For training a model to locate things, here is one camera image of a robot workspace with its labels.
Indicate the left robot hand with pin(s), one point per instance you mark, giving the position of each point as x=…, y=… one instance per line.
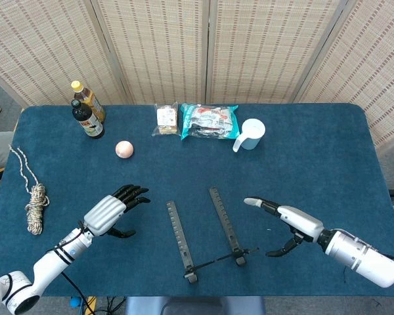
x=103, y=215

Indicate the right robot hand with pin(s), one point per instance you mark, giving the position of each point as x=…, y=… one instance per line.
x=302, y=223

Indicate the grey notched plastic rack frame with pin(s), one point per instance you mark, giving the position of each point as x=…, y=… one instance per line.
x=178, y=231

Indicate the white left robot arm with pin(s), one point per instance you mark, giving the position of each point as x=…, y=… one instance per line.
x=49, y=265

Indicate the blue table cloth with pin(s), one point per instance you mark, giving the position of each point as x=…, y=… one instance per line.
x=282, y=164

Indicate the pale pink ball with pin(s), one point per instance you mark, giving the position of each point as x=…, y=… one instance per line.
x=124, y=149

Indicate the dark sauce bottle black cap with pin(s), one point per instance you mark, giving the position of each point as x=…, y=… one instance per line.
x=88, y=126

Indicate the blue round floor object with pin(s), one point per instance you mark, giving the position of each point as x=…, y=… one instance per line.
x=75, y=301

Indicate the tea bottle yellow cap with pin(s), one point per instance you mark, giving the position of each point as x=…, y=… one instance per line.
x=95, y=105

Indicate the clear bag of sandwich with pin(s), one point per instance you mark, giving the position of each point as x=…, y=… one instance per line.
x=166, y=118

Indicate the blue-gray chair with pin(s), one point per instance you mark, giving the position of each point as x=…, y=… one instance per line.
x=197, y=305

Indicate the teal snack bag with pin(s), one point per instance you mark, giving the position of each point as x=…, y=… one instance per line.
x=207, y=121

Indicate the woven bamboo folding screen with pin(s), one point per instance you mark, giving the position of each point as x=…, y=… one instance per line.
x=164, y=49

